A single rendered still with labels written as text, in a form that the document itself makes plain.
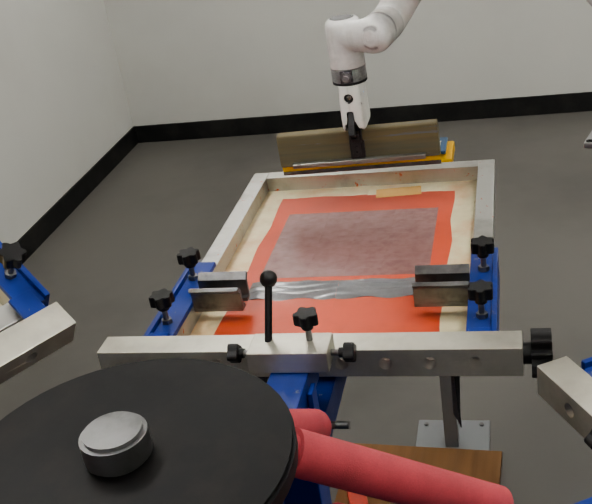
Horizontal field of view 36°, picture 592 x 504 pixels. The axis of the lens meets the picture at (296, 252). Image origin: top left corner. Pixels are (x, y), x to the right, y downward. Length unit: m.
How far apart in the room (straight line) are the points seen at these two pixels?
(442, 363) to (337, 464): 0.48
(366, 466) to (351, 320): 0.70
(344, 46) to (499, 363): 0.81
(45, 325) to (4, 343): 0.07
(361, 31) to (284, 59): 3.56
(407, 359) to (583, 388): 0.27
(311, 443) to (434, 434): 1.95
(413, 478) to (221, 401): 0.25
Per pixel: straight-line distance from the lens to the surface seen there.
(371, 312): 1.66
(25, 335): 1.41
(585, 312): 3.45
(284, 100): 5.50
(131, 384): 0.91
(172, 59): 5.62
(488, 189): 2.02
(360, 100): 1.94
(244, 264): 1.90
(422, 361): 1.40
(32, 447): 0.87
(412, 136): 1.98
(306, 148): 2.03
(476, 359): 1.42
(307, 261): 1.87
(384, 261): 1.83
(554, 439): 2.86
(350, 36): 1.90
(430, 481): 1.02
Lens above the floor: 1.81
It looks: 26 degrees down
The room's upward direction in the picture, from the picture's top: 9 degrees counter-clockwise
